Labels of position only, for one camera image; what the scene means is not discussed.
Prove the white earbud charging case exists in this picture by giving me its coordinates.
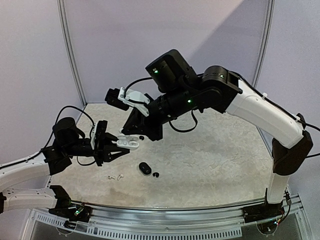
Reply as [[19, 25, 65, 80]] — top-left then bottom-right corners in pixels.
[[116, 134, 140, 150]]

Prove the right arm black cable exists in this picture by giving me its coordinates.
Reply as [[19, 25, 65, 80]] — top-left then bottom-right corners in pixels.
[[123, 72, 320, 159]]

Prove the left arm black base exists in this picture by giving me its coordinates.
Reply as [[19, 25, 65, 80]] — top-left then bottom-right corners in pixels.
[[48, 203, 93, 223]]

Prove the aluminium front rail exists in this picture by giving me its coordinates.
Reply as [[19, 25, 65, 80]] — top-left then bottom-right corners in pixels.
[[29, 193, 304, 238]]

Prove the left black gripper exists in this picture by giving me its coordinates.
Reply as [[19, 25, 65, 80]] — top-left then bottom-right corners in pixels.
[[64, 132, 130, 167]]

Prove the metal corner post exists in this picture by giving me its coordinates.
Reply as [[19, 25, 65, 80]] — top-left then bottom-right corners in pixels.
[[56, 0, 88, 107], [252, 0, 275, 87]]

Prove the black oval charging case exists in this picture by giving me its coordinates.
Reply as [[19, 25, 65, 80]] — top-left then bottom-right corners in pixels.
[[138, 162, 152, 176]]

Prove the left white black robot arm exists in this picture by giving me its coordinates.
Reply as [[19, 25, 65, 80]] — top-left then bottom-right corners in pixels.
[[0, 117, 139, 217]]

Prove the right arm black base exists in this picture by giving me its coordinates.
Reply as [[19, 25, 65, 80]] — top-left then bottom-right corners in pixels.
[[241, 202, 284, 223]]

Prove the right metal corner post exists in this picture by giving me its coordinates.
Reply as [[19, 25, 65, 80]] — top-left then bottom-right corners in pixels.
[[252, 0, 275, 87]]

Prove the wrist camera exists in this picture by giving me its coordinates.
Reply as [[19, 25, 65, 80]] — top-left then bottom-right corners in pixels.
[[90, 120, 108, 150], [104, 87, 151, 117]]

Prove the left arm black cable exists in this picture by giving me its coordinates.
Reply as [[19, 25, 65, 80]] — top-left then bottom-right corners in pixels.
[[39, 105, 98, 167]]

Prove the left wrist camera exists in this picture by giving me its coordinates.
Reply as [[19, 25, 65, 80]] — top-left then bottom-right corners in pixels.
[[90, 120, 108, 150]]

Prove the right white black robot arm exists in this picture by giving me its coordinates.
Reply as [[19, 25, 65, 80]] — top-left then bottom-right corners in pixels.
[[117, 49, 313, 218]]

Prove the left metal corner post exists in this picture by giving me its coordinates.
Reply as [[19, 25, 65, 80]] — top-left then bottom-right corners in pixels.
[[56, 0, 88, 107]]

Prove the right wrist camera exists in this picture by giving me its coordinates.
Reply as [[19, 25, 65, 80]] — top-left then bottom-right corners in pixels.
[[104, 87, 151, 117]]

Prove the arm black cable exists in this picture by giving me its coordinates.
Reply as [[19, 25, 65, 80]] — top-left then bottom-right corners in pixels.
[[39, 105, 98, 167], [123, 72, 320, 159]]

